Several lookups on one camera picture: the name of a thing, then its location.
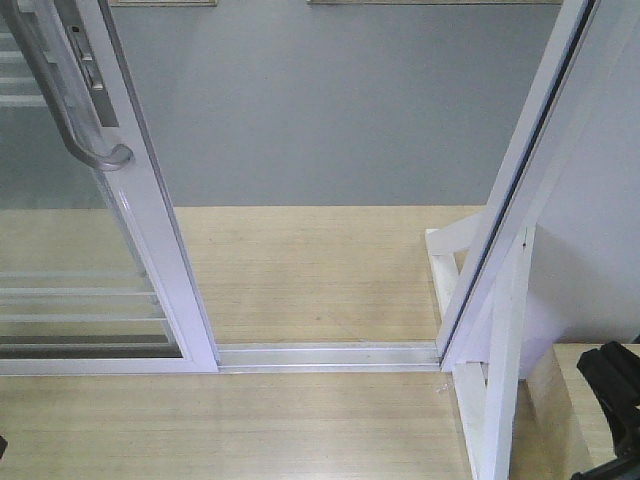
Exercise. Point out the white framed sliding glass door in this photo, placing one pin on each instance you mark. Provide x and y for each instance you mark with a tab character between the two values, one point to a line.
95	278

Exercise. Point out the light wooden box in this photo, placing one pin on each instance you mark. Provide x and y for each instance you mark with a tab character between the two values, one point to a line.
575	433

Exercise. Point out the aluminium door floor track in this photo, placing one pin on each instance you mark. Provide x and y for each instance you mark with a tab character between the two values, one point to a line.
329	357

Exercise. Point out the white door frame post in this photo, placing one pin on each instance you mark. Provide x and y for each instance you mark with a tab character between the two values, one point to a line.
584	47

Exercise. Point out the silver door lock plate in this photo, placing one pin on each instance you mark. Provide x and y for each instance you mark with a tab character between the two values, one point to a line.
86	61

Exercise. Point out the light wooden floor platform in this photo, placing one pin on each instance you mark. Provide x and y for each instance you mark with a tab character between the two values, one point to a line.
267	274

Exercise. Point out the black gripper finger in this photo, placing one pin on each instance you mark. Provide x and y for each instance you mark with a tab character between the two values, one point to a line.
3	446
622	468
612	372

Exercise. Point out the white triangular support brace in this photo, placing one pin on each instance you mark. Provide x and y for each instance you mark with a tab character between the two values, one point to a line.
486	368

